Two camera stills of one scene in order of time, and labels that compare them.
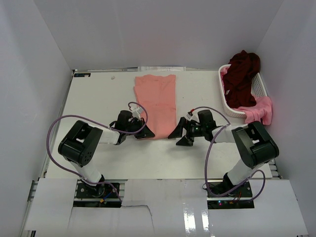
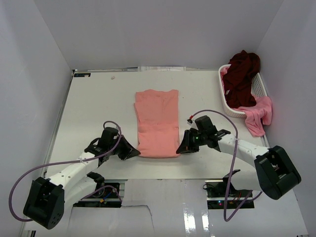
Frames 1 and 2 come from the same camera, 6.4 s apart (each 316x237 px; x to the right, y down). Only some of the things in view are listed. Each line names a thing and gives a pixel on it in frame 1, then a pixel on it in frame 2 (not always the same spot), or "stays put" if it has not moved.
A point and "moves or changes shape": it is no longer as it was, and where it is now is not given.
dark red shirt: [238, 79] stays put
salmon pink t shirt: [156, 97] moves or changes shape
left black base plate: [103, 195] stays put
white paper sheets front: [162, 207] stays put
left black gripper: [145, 133] to [129, 150]
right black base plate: [225, 195] stays put
